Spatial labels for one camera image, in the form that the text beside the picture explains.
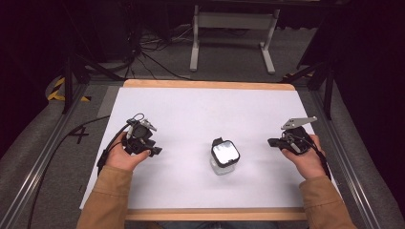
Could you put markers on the clear jar with black lid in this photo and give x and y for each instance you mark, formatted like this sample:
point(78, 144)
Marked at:
point(225, 154)

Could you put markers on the black tripod stand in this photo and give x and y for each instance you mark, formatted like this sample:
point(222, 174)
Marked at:
point(326, 79)
point(71, 76)

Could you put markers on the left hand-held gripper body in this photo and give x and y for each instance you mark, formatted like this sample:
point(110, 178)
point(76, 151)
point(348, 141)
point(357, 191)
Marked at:
point(139, 131)

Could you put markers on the yellow and black floor tape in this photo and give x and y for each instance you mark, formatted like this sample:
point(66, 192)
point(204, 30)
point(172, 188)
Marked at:
point(57, 92)

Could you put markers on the person's left hand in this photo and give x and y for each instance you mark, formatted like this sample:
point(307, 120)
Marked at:
point(122, 158)

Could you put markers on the white table mat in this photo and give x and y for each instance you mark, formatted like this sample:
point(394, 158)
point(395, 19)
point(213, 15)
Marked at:
point(197, 117)

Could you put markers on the person's right hand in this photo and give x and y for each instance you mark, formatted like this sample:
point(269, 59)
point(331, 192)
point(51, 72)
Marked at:
point(309, 163)

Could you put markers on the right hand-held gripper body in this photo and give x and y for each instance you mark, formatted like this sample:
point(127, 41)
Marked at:
point(297, 140)

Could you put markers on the aluminium rail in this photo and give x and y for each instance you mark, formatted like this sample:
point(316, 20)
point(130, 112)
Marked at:
point(347, 159)
point(35, 165)

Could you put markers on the white metal stand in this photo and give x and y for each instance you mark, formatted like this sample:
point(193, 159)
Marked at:
point(234, 20)

